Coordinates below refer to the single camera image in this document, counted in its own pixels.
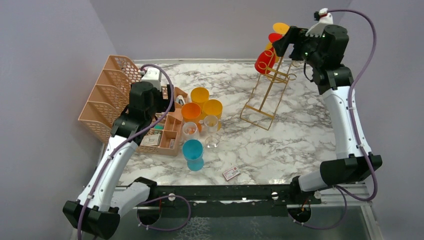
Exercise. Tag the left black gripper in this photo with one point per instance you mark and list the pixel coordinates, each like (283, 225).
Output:
(165, 103)

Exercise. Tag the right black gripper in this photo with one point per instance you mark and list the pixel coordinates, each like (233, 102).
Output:
(291, 37)

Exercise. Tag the orange plastic wine glass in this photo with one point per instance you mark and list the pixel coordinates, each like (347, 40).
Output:
(192, 112)

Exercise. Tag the clear wine glass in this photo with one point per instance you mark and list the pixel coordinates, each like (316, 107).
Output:
(211, 123)
(190, 131)

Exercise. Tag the yellow plastic wine glass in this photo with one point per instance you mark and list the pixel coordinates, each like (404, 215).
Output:
(199, 95)

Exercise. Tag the blue plastic wine glass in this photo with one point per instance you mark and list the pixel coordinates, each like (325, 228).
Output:
(192, 151)

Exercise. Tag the red white staples box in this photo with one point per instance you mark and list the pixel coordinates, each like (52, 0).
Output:
(231, 173)

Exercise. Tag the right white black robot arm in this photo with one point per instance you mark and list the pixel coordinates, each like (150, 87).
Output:
(354, 158)

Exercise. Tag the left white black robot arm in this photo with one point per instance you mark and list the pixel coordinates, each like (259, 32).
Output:
(92, 212)

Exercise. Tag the yellow wine glass top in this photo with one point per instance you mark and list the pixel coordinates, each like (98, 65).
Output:
(279, 30)

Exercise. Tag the red plastic wine glass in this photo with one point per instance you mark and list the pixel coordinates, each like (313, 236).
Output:
(267, 59)

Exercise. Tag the white blue stapler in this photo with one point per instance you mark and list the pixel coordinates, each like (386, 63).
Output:
(180, 100)

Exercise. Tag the teal grey correction tape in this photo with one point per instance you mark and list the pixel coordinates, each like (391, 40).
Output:
(159, 127)

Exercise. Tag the white stapler box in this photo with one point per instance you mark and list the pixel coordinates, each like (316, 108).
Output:
(151, 140)

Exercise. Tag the red white box in organizer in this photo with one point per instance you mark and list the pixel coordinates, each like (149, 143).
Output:
(172, 143)

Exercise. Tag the peach plastic file organizer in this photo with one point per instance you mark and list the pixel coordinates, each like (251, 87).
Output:
(123, 101)

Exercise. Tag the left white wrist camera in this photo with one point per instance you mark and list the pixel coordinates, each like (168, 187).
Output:
(154, 76)

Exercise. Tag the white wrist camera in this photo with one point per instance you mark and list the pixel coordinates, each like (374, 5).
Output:
(323, 18)
(154, 76)

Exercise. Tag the gold wire wine glass rack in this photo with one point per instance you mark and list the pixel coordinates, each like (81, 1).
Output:
(262, 105)

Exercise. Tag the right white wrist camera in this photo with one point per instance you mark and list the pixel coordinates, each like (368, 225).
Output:
(323, 18)

